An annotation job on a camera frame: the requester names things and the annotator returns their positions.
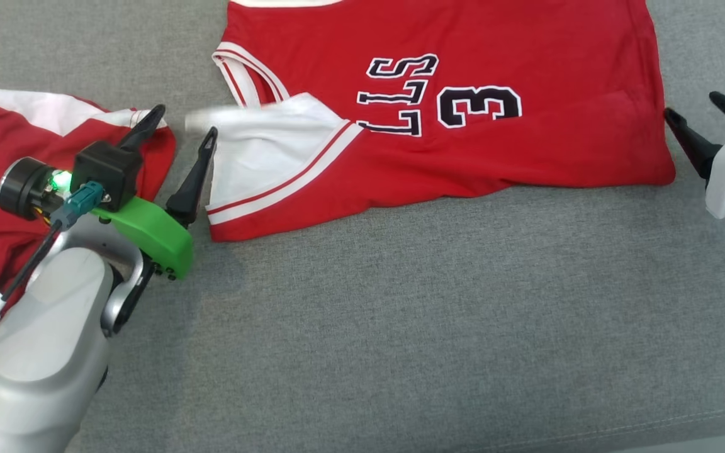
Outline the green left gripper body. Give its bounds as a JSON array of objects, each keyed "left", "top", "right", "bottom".
[{"left": 91, "top": 196, "right": 194, "bottom": 281}]

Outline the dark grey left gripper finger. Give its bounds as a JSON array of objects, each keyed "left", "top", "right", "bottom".
[
  {"left": 117, "top": 104, "right": 167, "bottom": 152},
  {"left": 166, "top": 126, "right": 219, "bottom": 228}
]

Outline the red basketball jersey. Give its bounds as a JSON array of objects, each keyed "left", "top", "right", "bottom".
[{"left": 184, "top": 0, "right": 676, "bottom": 243}]

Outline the black cable with teal connector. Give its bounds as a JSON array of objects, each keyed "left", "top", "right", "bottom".
[{"left": 0, "top": 181, "right": 106, "bottom": 378}]

